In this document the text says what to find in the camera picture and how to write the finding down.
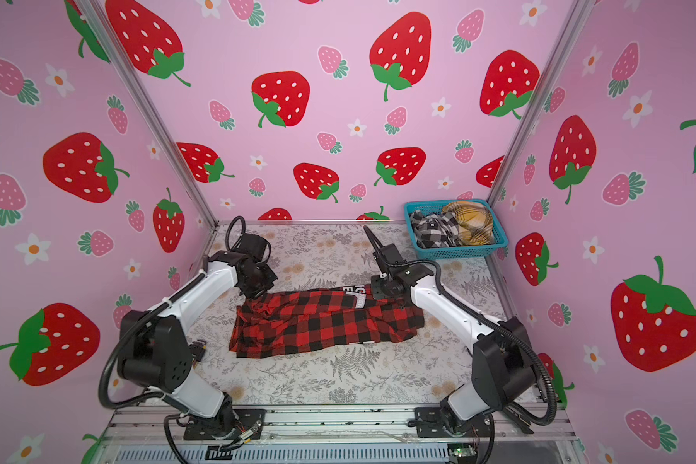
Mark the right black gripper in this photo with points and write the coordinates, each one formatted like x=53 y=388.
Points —
x=374 y=286

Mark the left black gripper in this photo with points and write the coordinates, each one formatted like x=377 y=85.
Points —
x=271 y=278

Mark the red black plaid shirt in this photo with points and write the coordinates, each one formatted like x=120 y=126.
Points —
x=297 y=322

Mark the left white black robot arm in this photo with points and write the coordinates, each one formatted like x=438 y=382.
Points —
x=152 y=359

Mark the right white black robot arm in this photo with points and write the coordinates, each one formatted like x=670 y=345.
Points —
x=507 y=374

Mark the teal plastic basket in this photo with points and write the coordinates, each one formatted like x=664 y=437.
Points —
x=430 y=207

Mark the white black plaid shirt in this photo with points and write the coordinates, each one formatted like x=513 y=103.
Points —
x=435 y=231

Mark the yellow plaid shirt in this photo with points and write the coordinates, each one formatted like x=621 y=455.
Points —
x=474 y=222

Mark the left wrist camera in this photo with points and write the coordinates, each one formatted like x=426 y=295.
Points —
x=257 y=247

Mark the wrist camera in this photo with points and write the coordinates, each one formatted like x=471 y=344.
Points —
x=257 y=247
x=387 y=257

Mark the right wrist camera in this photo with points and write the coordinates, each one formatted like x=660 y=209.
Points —
x=387 y=257

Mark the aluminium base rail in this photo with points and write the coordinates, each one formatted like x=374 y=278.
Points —
x=329 y=424

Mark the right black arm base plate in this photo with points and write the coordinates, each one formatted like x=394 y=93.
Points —
x=438 y=422

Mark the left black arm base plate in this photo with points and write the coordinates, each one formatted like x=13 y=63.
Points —
x=230 y=426

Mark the black flat bracket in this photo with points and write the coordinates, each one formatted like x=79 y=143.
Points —
x=518 y=421

